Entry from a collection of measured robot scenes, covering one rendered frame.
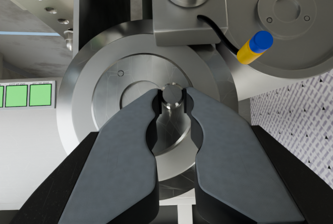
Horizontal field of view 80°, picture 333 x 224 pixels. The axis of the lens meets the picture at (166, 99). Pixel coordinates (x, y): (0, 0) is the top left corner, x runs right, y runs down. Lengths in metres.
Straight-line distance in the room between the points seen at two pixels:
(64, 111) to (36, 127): 0.41
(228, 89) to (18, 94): 0.53
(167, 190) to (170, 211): 0.44
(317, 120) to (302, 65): 0.09
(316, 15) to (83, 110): 0.20
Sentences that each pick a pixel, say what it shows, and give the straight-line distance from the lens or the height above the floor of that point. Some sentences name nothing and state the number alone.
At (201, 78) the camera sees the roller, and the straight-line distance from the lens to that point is 0.16.
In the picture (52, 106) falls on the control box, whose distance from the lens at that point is 0.56.
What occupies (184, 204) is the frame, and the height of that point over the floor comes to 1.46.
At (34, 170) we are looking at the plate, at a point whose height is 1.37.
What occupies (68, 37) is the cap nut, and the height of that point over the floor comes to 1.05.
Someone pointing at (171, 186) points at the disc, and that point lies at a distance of 0.17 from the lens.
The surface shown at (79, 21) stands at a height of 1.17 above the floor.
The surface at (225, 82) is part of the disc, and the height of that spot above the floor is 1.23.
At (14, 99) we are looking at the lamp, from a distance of 0.62.
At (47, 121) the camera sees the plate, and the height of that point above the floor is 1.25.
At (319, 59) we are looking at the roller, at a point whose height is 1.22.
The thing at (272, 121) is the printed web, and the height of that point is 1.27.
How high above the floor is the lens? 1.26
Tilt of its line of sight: 7 degrees down
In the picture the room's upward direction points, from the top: 178 degrees clockwise
